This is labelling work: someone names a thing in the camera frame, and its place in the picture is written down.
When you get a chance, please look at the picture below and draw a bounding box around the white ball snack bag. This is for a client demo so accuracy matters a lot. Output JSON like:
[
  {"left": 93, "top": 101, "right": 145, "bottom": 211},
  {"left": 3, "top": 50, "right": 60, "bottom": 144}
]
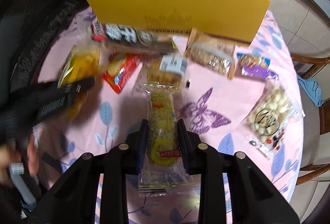
[{"left": 237, "top": 82, "right": 304, "bottom": 160}]

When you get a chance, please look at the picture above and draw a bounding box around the green rice cracker bar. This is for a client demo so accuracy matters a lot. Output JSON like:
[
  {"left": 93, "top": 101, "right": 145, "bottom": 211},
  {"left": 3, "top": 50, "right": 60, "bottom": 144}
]
[{"left": 138, "top": 83, "right": 195, "bottom": 198}]

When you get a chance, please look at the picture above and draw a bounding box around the left hand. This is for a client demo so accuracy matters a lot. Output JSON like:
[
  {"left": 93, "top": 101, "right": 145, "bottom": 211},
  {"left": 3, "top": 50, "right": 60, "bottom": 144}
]
[{"left": 0, "top": 134, "right": 39, "bottom": 187}]

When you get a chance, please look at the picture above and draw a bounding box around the wooden chair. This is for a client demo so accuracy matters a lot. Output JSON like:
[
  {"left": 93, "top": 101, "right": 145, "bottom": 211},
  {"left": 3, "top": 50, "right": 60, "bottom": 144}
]
[{"left": 291, "top": 53, "right": 329, "bottom": 185}]

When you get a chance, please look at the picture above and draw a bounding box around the yellow cake clear packet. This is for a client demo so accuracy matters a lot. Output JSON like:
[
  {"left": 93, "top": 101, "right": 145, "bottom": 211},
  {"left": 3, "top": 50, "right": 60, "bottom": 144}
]
[{"left": 57, "top": 44, "right": 100, "bottom": 121}]

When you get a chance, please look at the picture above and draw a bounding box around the pink floral tablecloth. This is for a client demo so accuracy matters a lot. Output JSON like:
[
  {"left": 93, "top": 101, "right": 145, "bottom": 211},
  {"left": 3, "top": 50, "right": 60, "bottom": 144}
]
[{"left": 31, "top": 5, "right": 304, "bottom": 224}]

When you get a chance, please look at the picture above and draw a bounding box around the red biscuit packet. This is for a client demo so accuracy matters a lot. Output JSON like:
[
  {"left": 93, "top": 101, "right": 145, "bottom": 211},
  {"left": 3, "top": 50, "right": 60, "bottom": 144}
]
[{"left": 102, "top": 53, "right": 141, "bottom": 94}]

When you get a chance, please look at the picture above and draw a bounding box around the dark carved wooden furniture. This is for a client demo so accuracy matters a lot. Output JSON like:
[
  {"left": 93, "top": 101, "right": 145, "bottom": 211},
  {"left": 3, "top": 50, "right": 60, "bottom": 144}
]
[{"left": 1, "top": 0, "right": 88, "bottom": 100}]

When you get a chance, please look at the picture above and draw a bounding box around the blue cloth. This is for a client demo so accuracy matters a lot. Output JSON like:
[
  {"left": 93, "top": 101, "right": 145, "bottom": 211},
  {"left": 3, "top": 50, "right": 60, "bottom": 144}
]
[{"left": 297, "top": 75, "right": 324, "bottom": 107}]

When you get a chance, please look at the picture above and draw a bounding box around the black long sausage packet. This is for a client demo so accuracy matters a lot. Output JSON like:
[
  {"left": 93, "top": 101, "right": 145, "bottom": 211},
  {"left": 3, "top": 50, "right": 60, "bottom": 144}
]
[{"left": 91, "top": 21, "right": 177, "bottom": 55}]

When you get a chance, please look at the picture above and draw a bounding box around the purple snack packet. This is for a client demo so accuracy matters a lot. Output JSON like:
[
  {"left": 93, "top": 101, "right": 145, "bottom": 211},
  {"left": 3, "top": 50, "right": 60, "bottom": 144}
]
[{"left": 237, "top": 53, "right": 279, "bottom": 80}]

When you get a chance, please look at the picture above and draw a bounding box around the tan peanut snack packet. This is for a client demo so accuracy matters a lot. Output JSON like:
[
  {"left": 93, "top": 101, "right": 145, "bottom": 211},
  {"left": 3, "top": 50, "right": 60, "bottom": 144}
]
[{"left": 184, "top": 28, "right": 236, "bottom": 80}]

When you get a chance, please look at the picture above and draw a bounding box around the round pastry clear wrap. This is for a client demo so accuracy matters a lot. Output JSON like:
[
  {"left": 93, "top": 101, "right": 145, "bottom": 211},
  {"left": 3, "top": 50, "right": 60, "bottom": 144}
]
[{"left": 141, "top": 55, "right": 189, "bottom": 89}]

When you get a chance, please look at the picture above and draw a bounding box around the yellow cardboard box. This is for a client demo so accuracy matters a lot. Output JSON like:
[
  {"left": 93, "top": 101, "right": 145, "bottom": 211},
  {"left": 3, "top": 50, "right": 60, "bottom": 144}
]
[{"left": 87, "top": 0, "right": 270, "bottom": 45}]

